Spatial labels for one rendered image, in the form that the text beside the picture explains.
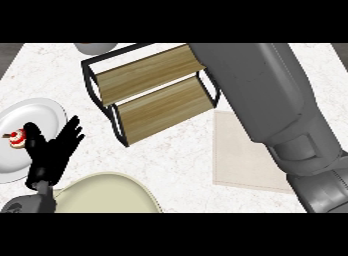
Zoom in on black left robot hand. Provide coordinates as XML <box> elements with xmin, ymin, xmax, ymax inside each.
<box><xmin>22</xmin><ymin>115</ymin><xmax>86</xmax><ymax>192</ymax></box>

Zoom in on black wooden tiered shelf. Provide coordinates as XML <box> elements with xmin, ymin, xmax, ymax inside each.
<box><xmin>79</xmin><ymin>43</ymin><xmax>222</xmax><ymax>148</ymax></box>

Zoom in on beige placemat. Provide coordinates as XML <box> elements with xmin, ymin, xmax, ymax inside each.
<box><xmin>211</xmin><ymin>110</ymin><xmax>296</xmax><ymax>195</ymax></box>

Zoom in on white round plate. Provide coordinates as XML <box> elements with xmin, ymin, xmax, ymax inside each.
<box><xmin>0</xmin><ymin>97</ymin><xmax>69</xmax><ymax>185</ymax></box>

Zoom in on red white cupcake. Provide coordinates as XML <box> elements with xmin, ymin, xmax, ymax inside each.
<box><xmin>2</xmin><ymin>128</ymin><xmax>27</xmax><ymax>150</ymax></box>

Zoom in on cream round plate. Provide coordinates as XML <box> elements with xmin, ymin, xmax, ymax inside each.
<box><xmin>51</xmin><ymin>171</ymin><xmax>163</xmax><ymax>214</ymax></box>

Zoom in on grey round bowl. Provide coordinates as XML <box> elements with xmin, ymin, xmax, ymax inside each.
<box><xmin>72</xmin><ymin>43</ymin><xmax>119</xmax><ymax>56</ymax></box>

